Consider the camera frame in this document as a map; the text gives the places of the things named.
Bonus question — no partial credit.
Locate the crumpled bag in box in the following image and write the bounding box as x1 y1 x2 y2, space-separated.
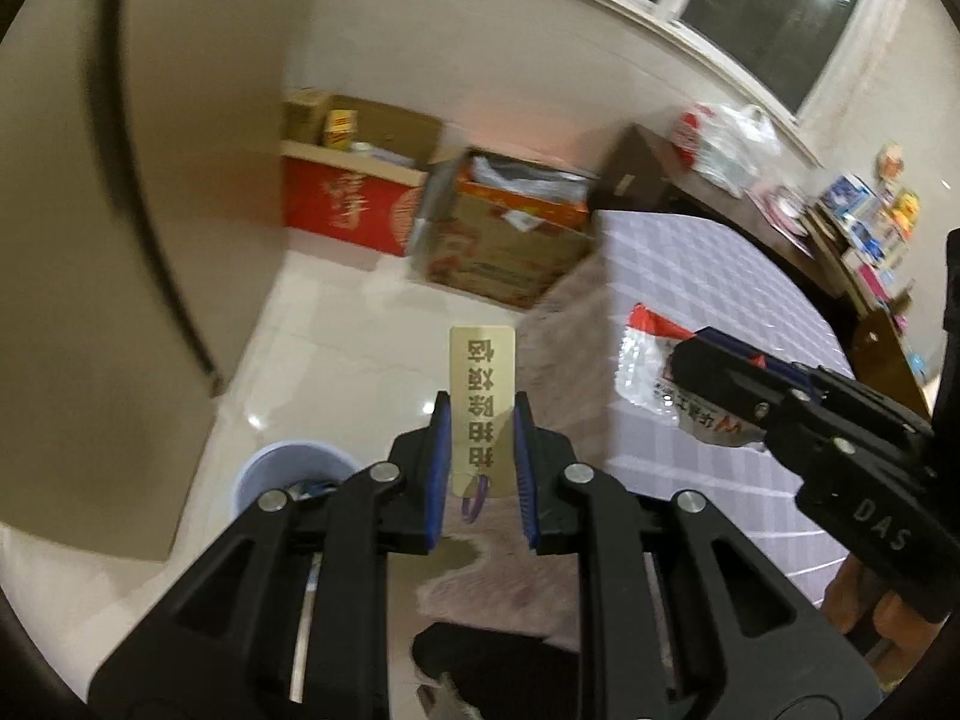
469 154 590 205

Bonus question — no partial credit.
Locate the beige door with black strip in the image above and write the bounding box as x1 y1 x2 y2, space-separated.
0 0 325 565

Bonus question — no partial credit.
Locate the person's right hand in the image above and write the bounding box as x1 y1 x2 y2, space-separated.
823 553 935 655

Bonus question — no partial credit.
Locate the wooden shelf with items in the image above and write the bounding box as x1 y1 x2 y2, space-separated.
816 141 925 332

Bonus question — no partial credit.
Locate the clear plastic wrapper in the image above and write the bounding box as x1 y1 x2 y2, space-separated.
615 304 770 452

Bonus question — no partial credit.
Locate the lavender checked blanket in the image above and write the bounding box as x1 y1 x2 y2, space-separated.
598 210 857 610

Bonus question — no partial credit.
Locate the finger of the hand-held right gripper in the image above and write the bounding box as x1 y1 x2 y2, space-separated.
692 325 820 392
667 340 797 442

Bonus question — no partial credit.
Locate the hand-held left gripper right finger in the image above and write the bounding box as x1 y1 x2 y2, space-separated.
512 392 883 720

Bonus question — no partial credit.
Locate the white framed window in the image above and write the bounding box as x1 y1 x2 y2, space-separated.
382 0 920 160

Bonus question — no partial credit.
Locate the plain open cardboard box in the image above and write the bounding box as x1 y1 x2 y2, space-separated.
283 88 444 170

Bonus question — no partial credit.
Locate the white plastic bag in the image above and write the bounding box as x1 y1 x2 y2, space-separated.
679 101 782 197

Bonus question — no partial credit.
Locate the orange printed cardboard box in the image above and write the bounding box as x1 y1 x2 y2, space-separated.
409 146 602 310

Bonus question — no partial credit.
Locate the red printed box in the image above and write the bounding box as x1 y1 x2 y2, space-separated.
281 154 429 257

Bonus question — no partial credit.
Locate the dark cloth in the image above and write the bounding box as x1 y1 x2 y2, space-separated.
411 621 584 720

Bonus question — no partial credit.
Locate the yellow packet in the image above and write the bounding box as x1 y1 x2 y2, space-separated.
322 109 358 150

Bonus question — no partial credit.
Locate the gold tag with purple loop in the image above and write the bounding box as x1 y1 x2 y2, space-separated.
448 325 519 525

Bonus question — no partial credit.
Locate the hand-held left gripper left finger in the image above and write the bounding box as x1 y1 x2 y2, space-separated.
88 390 455 720

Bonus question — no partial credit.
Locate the lavender plastic bin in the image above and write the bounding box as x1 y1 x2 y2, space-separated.
238 441 359 520

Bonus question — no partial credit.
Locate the pink fluffy blanket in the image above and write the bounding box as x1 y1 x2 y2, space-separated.
415 251 625 647

